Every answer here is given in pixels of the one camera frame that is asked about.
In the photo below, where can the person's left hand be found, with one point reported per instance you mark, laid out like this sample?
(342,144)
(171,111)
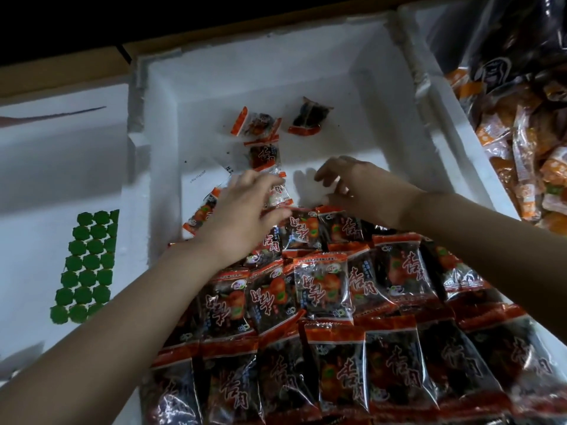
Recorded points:
(237,217)

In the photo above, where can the person's right hand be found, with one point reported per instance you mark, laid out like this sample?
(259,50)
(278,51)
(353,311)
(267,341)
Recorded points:
(368,190)

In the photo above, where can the pile of dark red packets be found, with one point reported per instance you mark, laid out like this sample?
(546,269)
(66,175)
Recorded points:
(354,349)

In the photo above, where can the person's left forearm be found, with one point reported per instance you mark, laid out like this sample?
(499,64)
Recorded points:
(97,349)

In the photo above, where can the person's right forearm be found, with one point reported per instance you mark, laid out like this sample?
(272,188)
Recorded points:
(492,256)

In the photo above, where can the green leaf-pattern sheet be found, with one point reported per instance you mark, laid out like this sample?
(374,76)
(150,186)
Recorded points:
(84,265)

